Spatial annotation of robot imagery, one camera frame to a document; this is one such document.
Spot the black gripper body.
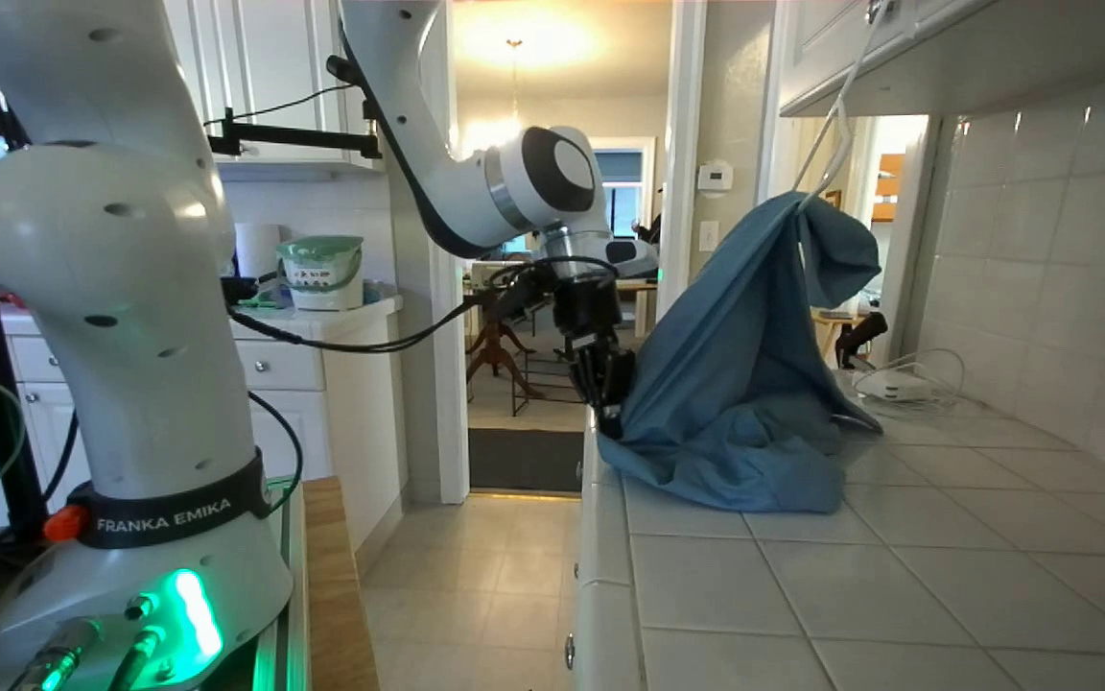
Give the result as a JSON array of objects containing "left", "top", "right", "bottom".
[{"left": 551, "top": 275, "right": 620, "bottom": 350}]

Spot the blue cloth garment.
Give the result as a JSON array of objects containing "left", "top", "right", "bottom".
[{"left": 597, "top": 193, "right": 881, "bottom": 514}]

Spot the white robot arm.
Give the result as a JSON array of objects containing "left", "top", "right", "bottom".
[{"left": 0, "top": 0, "right": 632, "bottom": 691}]

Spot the white lower counter cabinet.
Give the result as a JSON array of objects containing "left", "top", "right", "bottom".
[{"left": 565, "top": 421, "right": 646, "bottom": 691}]

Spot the wooden dining table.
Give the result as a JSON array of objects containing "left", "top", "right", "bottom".
[{"left": 466, "top": 262, "right": 659, "bottom": 415}]

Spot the white side cabinet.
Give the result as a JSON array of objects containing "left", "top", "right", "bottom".
[{"left": 0, "top": 299, "right": 404, "bottom": 560}]

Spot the white power adapter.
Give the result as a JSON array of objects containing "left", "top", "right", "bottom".
[{"left": 861, "top": 368, "right": 927, "bottom": 404}]

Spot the white green paint bucket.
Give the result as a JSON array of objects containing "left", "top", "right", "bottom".
[{"left": 280, "top": 234, "right": 363, "bottom": 310}]

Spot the white upper cabinet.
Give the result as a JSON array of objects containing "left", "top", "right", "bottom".
[{"left": 775, "top": 0, "right": 1105, "bottom": 116}]

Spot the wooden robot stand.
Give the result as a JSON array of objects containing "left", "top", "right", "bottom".
[{"left": 302, "top": 478, "right": 381, "bottom": 691}]

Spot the white plastic clothes hanger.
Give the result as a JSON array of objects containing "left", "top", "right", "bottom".
[{"left": 796, "top": 0, "right": 895, "bottom": 198}]

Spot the white wall thermostat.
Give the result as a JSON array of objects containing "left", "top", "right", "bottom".
[{"left": 697, "top": 161, "right": 734, "bottom": 193}]

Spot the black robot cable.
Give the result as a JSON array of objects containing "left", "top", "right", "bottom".
[{"left": 224, "top": 254, "right": 620, "bottom": 360}]

